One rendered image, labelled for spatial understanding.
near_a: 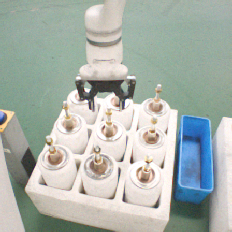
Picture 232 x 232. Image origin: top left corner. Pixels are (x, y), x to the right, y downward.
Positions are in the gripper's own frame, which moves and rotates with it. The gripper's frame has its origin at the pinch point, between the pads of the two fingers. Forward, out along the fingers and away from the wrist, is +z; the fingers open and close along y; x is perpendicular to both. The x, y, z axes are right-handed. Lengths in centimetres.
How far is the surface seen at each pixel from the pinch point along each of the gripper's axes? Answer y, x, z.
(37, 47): 44, -85, 34
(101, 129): 1.7, -0.7, 9.9
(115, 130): -2.2, -0.3, 10.1
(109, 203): -0.3, 17.9, 17.4
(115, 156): -2.2, 4.1, 16.2
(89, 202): 4.8, 17.8, 17.4
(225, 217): -31.2, 21.9, 20.4
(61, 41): 30, -91, 34
